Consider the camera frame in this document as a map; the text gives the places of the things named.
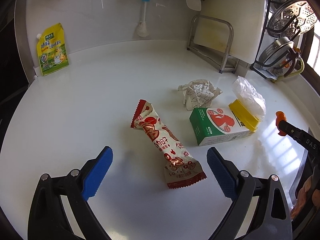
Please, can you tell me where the patterned clear wrapper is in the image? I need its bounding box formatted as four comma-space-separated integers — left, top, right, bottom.
177, 79, 223, 111

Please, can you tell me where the glass pot lid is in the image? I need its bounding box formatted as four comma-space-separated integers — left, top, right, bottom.
258, 37, 295, 69

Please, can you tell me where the clear plastic bag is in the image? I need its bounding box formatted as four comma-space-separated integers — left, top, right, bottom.
232, 76, 266, 121

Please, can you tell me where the blue white bottle brush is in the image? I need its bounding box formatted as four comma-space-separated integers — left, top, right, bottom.
136, 0, 150, 38

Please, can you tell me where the yellow gas hose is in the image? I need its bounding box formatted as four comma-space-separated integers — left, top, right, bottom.
271, 57, 306, 83

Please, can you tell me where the white cutting board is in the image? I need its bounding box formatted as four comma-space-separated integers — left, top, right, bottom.
201, 0, 266, 64

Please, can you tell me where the black lid rack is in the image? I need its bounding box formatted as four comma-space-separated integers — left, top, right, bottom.
251, 0, 304, 82

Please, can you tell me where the yellow plastic box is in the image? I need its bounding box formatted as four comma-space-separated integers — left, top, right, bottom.
228, 99, 260, 132

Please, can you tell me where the steel steamer plate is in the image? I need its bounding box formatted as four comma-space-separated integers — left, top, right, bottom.
267, 0, 318, 40

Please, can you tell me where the steel cutting board stand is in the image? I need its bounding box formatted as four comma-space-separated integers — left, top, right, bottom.
187, 15, 240, 74

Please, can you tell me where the orange peel piece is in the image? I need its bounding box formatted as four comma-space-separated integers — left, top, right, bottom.
276, 111, 287, 137

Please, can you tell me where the yellow green refill pouch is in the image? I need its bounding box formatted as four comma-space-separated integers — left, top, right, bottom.
36, 23, 69, 76

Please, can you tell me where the red white snack wrapper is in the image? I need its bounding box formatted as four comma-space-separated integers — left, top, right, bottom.
131, 99, 207, 189

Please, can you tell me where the window with brown frame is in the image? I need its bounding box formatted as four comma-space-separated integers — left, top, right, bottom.
300, 26, 319, 82

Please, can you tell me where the green white medicine box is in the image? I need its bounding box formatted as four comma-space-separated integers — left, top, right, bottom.
189, 107, 253, 146

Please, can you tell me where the person's right hand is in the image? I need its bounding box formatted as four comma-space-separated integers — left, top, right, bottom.
290, 176, 320, 219

